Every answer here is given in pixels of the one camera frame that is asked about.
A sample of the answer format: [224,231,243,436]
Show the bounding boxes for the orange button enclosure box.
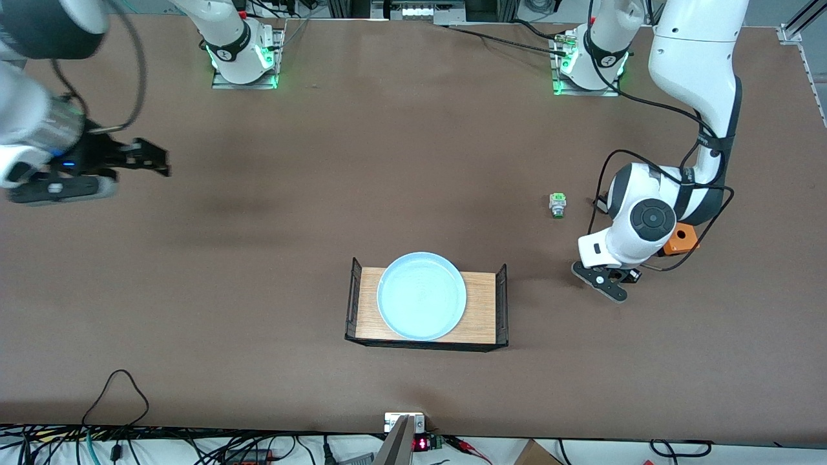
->
[662,223,700,254]

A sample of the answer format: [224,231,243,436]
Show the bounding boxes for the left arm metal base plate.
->
[552,31,622,98]

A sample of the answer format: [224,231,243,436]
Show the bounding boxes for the tangled black cable bundle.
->
[0,423,324,465]

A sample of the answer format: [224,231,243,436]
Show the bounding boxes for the silver metal bracket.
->
[384,412,426,433]

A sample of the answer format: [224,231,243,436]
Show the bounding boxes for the black coiled cable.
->
[649,439,713,458]

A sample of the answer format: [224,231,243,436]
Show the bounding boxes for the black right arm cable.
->
[52,0,147,133]

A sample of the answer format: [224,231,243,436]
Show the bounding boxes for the thin black looped cable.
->
[81,369,151,430]

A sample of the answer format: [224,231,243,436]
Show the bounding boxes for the aluminium corner profile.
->
[777,0,827,46]

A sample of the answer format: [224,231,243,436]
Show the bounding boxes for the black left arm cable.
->
[585,0,735,272]

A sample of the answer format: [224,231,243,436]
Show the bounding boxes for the red and black clip leads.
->
[446,436,493,463]

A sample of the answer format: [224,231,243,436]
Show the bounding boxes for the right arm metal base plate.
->
[212,26,285,90]

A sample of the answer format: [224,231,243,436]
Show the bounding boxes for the black cable across table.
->
[446,23,571,56]

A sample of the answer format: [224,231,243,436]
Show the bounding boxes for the light blue round plate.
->
[377,251,468,342]

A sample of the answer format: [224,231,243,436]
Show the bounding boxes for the metal frame with white connectors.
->
[370,0,466,25]

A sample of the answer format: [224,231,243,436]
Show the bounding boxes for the brown cardboard piece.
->
[514,439,563,465]

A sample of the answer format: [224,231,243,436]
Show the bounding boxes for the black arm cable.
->
[585,0,735,272]
[52,0,147,133]

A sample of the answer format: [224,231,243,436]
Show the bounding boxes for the wooden tray with wire sides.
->
[344,257,509,353]

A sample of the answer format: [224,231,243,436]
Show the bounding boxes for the aluminium profile post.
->
[373,415,417,465]

